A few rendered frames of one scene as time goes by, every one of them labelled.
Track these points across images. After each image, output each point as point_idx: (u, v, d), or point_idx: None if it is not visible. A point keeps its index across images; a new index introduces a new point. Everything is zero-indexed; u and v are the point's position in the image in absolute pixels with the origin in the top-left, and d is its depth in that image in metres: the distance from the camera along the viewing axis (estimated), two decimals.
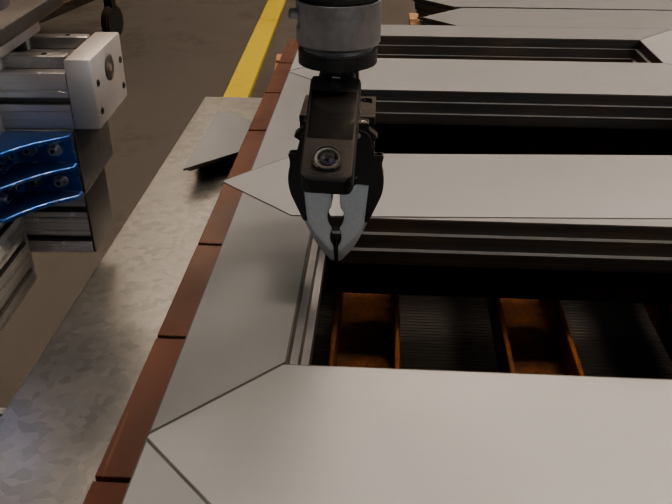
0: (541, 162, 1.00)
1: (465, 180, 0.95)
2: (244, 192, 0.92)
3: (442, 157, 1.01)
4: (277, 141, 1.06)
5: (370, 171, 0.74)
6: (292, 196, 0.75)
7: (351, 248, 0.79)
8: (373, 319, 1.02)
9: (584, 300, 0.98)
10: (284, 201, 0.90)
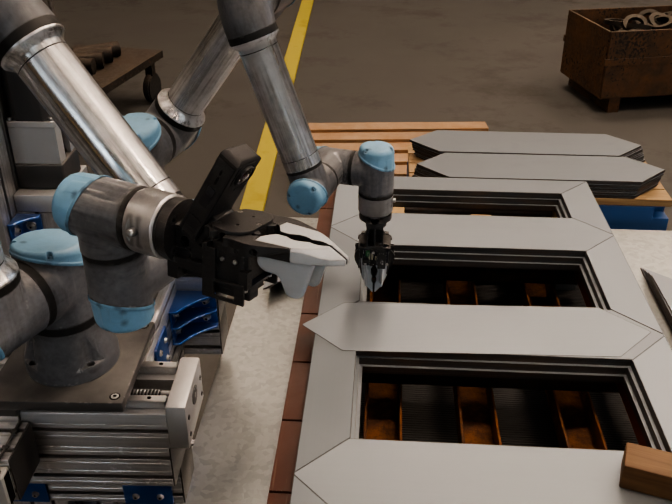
0: (483, 311, 1.75)
1: (438, 325, 1.70)
2: (315, 332, 1.68)
3: (426, 307, 1.76)
4: (330, 291, 1.82)
5: (275, 218, 0.85)
6: (260, 246, 0.78)
7: (339, 248, 0.80)
8: (386, 397, 1.78)
9: (506, 388, 1.74)
10: (337, 340, 1.65)
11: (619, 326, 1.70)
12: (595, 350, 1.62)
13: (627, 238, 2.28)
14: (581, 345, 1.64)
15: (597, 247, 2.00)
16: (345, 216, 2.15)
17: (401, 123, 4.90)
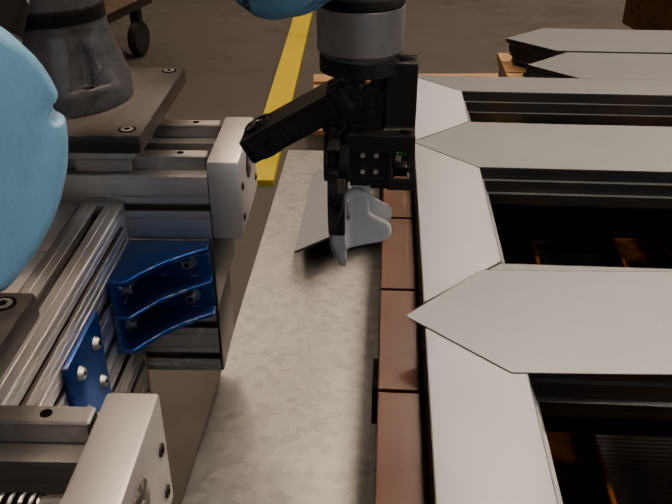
0: None
1: None
2: (439, 333, 0.76)
3: (654, 277, 0.85)
4: (438, 244, 0.91)
5: (328, 182, 0.71)
6: None
7: (337, 256, 0.77)
8: (558, 458, 0.87)
9: None
10: (493, 349, 0.74)
11: None
12: None
13: None
14: None
15: None
16: (436, 127, 1.24)
17: (442, 74, 4.00)
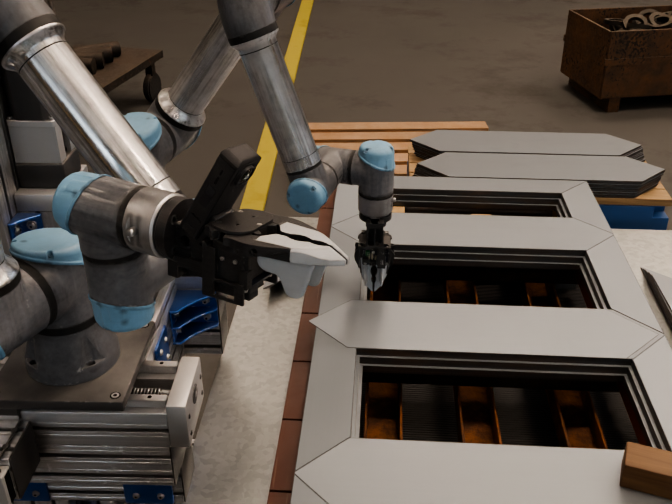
0: (490, 311, 1.75)
1: (444, 324, 1.70)
2: (321, 329, 1.68)
3: (433, 306, 1.76)
4: (330, 290, 1.82)
5: (275, 218, 0.85)
6: (260, 246, 0.78)
7: (339, 248, 0.80)
8: (387, 396, 1.78)
9: (506, 387, 1.74)
10: (343, 337, 1.66)
11: (626, 328, 1.69)
12: (601, 351, 1.62)
13: (627, 238, 2.28)
14: (587, 346, 1.63)
15: (597, 246, 2.00)
16: (345, 216, 2.15)
17: (401, 122, 4.90)
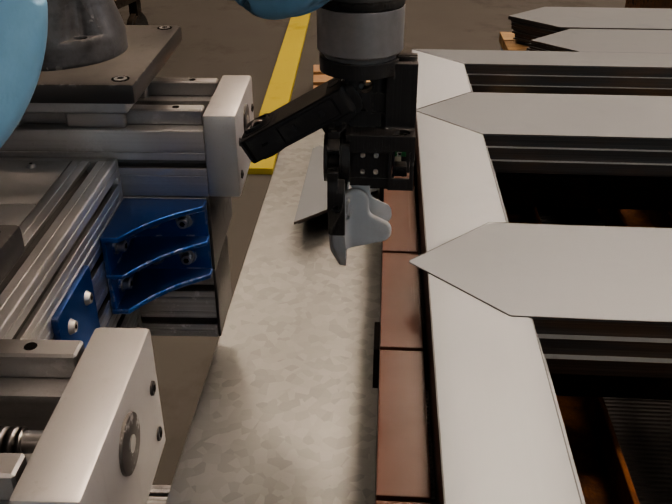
0: None
1: None
2: (441, 278, 0.75)
3: (666, 233, 0.83)
4: (441, 206, 0.89)
5: (328, 182, 0.71)
6: None
7: (337, 256, 0.77)
8: (565, 424, 0.85)
9: None
10: (494, 294, 0.73)
11: None
12: None
13: None
14: None
15: None
16: (438, 97, 1.22)
17: None
